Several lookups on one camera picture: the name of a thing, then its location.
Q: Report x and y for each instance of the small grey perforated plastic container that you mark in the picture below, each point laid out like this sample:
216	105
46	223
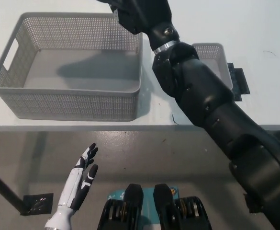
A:
216	51

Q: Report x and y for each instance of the thin curved black thread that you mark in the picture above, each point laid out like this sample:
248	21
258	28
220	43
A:
270	52

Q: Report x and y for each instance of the short black thread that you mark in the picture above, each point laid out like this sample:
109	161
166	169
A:
173	119

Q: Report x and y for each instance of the large grey perforated plastic basket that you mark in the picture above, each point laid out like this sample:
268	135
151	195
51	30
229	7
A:
82	103

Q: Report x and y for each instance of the black metal table leg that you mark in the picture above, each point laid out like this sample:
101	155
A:
3	185

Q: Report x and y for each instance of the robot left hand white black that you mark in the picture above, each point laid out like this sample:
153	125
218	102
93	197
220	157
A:
75	189

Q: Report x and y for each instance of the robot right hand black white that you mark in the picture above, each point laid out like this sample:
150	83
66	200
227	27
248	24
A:
151	16

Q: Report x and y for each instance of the black table foot plate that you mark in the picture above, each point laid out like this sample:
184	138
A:
249	203
39	202

